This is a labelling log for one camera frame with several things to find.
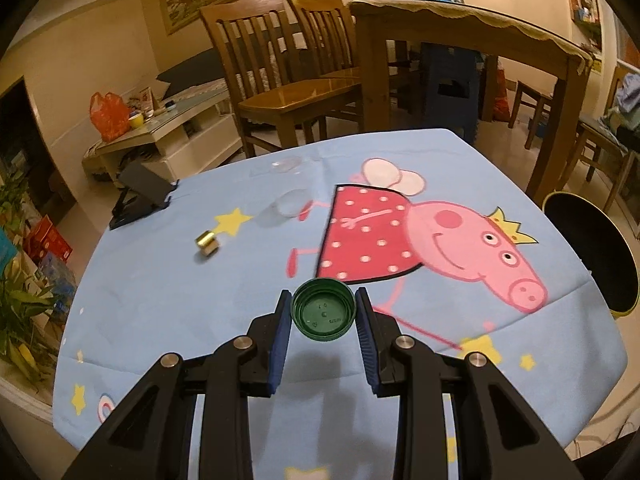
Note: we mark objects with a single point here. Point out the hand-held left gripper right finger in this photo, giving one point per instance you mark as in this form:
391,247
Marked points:
367,340

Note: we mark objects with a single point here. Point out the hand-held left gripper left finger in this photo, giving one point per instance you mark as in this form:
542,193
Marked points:
280,340

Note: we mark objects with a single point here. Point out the green bottle cap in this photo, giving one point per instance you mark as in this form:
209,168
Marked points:
322,312

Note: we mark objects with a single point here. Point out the black round bin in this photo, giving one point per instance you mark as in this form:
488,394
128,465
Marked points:
585,245

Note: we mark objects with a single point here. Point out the blue cartoon printed tablecloth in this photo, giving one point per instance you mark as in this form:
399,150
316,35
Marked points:
200,310

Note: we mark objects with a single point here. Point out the small gold cap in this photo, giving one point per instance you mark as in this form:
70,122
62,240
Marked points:
207,244

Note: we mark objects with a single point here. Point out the black folding phone stand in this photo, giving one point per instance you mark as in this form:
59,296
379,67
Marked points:
145,185

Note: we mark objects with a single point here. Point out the wooden slat-back chair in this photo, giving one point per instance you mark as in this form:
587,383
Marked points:
280,100
320,35

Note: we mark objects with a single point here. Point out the white coffee table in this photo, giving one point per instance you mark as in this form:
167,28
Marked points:
150,135

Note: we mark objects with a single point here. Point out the blue plastic stool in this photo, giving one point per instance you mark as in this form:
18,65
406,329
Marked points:
450,110

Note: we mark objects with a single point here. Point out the red cardboard box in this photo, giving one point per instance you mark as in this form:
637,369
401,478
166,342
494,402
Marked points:
47,240

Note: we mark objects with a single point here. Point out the wooden dining table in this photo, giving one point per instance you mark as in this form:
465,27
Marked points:
370,85

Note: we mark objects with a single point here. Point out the yellow cup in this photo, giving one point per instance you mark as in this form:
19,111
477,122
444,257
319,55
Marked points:
136,121

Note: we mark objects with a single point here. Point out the green potted plant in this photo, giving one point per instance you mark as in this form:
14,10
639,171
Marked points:
20,300

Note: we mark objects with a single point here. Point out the white low cabinet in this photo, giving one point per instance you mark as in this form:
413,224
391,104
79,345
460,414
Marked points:
20,400

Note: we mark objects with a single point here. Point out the red plastic bag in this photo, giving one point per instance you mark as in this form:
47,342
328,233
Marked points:
500,95

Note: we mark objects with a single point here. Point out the orange plastic bag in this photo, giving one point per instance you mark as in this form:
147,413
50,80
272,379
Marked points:
110,117

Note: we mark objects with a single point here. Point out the lace-edged table cover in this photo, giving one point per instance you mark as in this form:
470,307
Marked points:
450,12

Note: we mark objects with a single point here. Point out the wall shelf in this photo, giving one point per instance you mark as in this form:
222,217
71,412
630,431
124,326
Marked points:
585,10

